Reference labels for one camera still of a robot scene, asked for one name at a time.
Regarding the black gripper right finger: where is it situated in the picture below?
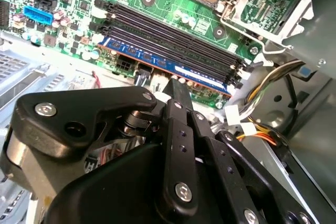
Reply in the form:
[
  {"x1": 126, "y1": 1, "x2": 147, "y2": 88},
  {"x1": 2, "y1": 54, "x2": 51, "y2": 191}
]
[{"x1": 189, "y1": 110, "x2": 317, "y2": 224}]

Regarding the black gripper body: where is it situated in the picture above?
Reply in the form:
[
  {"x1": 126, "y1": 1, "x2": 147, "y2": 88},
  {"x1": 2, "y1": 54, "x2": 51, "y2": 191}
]
[{"x1": 0, "y1": 126, "x2": 237, "y2": 224}]

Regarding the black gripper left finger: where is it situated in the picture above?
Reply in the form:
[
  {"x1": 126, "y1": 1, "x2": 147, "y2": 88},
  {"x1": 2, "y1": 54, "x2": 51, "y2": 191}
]
[{"x1": 12, "y1": 77, "x2": 199, "y2": 217}]

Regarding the RAM stick with white label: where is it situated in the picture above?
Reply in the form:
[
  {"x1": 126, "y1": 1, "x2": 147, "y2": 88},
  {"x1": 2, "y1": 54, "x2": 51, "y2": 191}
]
[{"x1": 97, "y1": 36, "x2": 232, "y2": 98}]

